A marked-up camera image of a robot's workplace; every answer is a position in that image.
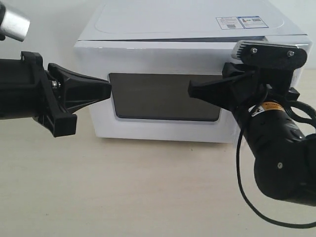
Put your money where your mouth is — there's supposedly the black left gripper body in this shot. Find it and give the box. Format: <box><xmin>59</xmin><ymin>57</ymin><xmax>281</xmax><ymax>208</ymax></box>
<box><xmin>0</xmin><ymin>51</ymin><xmax>78</xmax><ymax>138</ymax></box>

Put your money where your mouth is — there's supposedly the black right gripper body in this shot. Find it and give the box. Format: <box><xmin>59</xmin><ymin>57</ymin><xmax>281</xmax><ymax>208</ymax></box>
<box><xmin>221</xmin><ymin>62</ymin><xmax>301</xmax><ymax>117</ymax></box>

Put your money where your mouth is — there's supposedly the white microwave door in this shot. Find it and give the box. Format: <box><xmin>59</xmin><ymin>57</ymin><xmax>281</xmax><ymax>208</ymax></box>
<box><xmin>74</xmin><ymin>40</ymin><xmax>238</xmax><ymax>143</ymax></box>

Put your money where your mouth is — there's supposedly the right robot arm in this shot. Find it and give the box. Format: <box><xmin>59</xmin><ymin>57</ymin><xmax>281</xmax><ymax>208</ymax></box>
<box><xmin>188</xmin><ymin>63</ymin><xmax>316</xmax><ymax>206</ymax></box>

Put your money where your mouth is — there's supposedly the white microwave oven body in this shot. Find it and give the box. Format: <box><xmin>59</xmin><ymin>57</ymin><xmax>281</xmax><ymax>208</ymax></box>
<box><xmin>76</xmin><ymin>0</ymin><xmax>310</xmax><ymax>144</ymax></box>

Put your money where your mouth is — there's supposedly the blue white warning sticker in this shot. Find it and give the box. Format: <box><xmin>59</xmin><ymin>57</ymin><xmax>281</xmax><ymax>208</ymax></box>
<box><xmin>216</xmin><ymin>16</ymin><xmax>269</xmax><ymax>30</ymax></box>

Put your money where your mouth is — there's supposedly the black right camera mount bracket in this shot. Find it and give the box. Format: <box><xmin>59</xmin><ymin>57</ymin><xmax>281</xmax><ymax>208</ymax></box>
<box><xmin>241</xmin><ymin>47</ymin><xmax>308</xmax><ymax>96</ymax></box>

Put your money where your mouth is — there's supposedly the black right camera cable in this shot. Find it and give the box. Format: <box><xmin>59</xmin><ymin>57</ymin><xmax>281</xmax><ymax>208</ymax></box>
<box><xmin>234</xmin><ymin>106</ymin><xmax>316</xmax><ymax>229</ymax></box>

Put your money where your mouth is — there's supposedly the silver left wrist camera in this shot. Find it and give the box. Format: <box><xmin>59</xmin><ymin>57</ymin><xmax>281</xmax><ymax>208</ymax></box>
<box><xmin>0</xmin><ymin>1</ymin><xmax>30</xmax><ymax>42</ymax></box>

